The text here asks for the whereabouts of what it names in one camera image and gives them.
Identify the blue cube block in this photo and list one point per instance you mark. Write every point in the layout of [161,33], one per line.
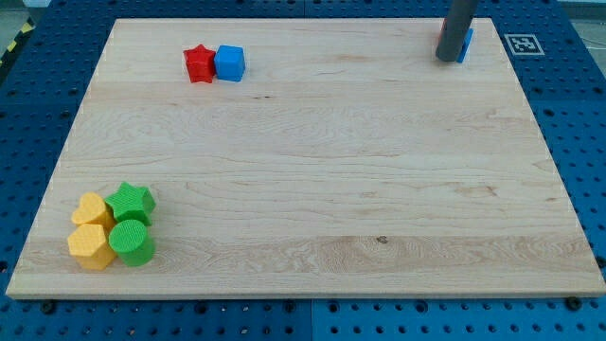
[229,63]

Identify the red star block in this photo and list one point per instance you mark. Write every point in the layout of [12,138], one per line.
[200,64]

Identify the green star block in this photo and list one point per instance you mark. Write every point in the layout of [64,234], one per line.
[132,203]

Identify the light wooden board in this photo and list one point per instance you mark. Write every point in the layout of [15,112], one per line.
[347,162]

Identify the green cylinder block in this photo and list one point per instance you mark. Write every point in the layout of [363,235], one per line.
[132,242]

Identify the blue block behind rod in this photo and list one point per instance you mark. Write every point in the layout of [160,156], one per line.
[465,46]

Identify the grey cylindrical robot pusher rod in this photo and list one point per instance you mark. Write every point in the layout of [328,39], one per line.
[454,28]

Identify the yellow heart block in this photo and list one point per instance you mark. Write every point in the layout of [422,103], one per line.
[93,209]

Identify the yellow pentagon block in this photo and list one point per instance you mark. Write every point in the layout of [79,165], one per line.
[88,244]

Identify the white fiducial marker tag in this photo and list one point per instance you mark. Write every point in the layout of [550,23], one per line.
[522,44]

